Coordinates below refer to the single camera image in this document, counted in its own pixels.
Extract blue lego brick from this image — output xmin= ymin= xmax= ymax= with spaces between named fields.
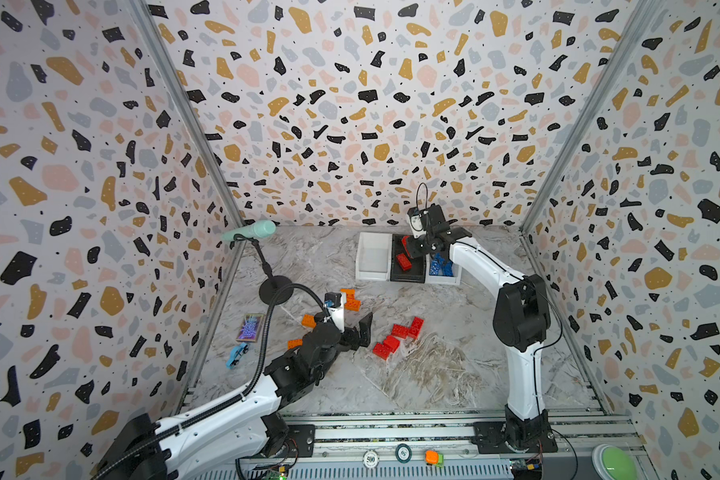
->
xmin=429 ymin=253 xmax=454 ymax=277

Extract red lego brick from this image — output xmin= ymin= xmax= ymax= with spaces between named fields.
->
xmin=383 ymin=335 xmax=401 ymax=353
xmin=401 ymin=236 xmax=412 ymax=258
xmin=396 ymin=253 xmax=412 ymax=272
xmin=391 ymin=324 xmax=409 ymax=339
xmin=408 ymin=317 xmax=424 ymax=340
xmin=372 ymin=343 xmax=392 ymax=361

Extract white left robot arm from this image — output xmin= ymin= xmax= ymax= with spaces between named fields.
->
xmin=94 ymin=314 xmax=373 ymax=479

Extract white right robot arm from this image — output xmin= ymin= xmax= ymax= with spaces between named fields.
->
xmin=402 ymin=204 xmax=552 ymax=452

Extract black middle bin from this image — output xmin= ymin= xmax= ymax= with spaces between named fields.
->
xmin=389 ymin=234 xmax=426 ymax=283

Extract white right bin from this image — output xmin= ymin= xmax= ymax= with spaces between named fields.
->
xmin=425 ymin=244 xmax=461 ymax=286

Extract white bin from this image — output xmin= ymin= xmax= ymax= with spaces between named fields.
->
xmin=425 ymin=244 xmax=461 ymax=286
xmin=355 ymin=232 xmax=392 ymax=281

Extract white left bin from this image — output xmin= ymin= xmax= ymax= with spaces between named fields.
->
xmin=355 ymin=232 xmax=392 ymax=281

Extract purple patterned card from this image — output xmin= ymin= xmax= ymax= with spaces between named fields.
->
xmin=236 ymin=313 xmax=265 ymax=343

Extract blue toy car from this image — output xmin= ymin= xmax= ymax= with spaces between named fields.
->
xmin=226 ymin=343 xmax=249 ymax=369

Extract orange small cube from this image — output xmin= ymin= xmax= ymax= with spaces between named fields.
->
xmin=425 ymin=450 xmax=444 ymax=467

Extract green round button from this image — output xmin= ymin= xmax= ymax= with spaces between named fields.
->
xmin=592 ymin=444 xmax=638 ymax=480

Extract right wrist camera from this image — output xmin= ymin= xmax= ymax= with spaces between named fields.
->
xmin=407 ymin=207 xmax=427 ymax=237

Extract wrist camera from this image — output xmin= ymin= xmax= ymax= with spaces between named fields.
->
xmin=407 ymin=207 xmax=427 ymax=237
xmin=324 ymin=292 xmax=346 ymax=332

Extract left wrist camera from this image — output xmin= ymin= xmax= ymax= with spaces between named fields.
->
xmin=324 ymin=292 xmax=346 ymax=332

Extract aluminium rail base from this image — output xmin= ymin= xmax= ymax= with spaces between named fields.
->
xmin=149 ymin=410 xmax=655 ymax=480

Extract black corrugated cable hose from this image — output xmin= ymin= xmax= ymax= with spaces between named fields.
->
xmin=89 ymin=283 xmax=331 ymax=480

